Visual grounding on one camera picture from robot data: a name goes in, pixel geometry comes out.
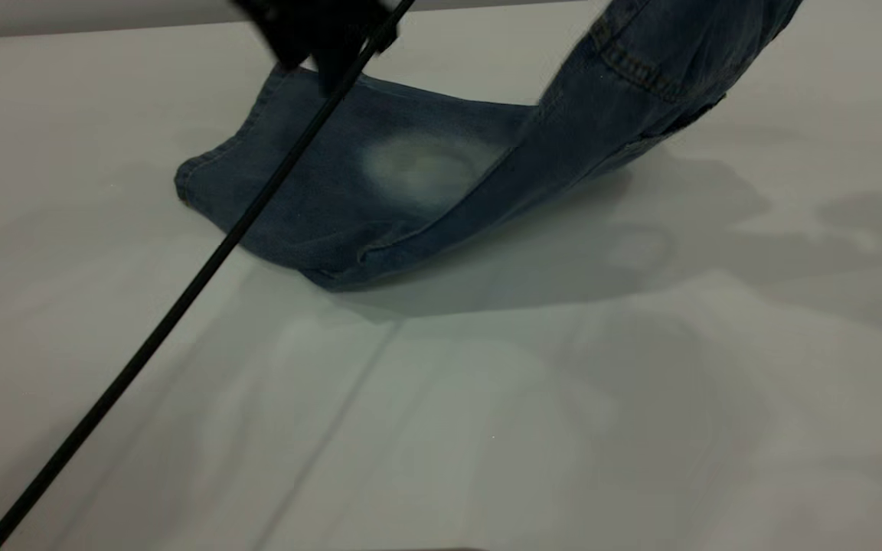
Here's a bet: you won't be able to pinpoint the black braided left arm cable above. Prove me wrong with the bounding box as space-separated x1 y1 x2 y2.
0 0 417 551

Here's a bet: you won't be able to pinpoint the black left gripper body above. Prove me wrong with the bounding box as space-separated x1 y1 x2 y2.
230 0 411 68

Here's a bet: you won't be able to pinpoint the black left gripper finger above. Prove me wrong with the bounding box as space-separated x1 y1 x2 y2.
311 54 365 98

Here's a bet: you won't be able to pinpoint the blue denim shorts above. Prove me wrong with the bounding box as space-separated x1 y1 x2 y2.
175 0 803 293

